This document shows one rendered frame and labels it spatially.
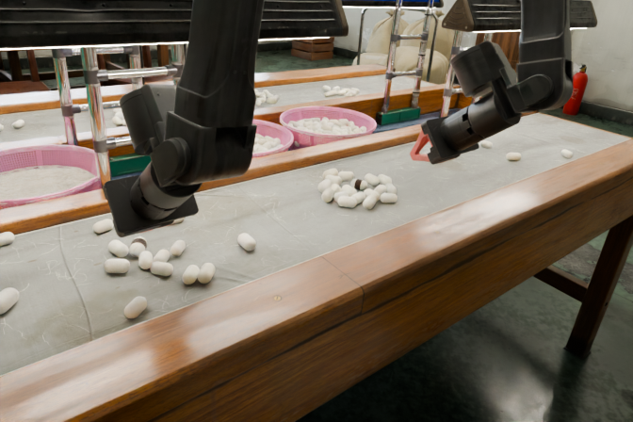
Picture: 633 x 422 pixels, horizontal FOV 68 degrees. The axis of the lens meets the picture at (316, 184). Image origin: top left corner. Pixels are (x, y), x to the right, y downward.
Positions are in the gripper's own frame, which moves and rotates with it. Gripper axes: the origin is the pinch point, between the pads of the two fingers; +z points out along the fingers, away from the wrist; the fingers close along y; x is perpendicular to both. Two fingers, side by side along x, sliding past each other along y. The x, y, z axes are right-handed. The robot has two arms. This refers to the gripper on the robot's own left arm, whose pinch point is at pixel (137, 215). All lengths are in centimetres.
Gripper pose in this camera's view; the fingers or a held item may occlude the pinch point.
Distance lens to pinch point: 70.5
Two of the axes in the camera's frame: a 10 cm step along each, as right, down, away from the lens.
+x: 3.4, 9.3, -1.2
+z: -5.3, 2.9, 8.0
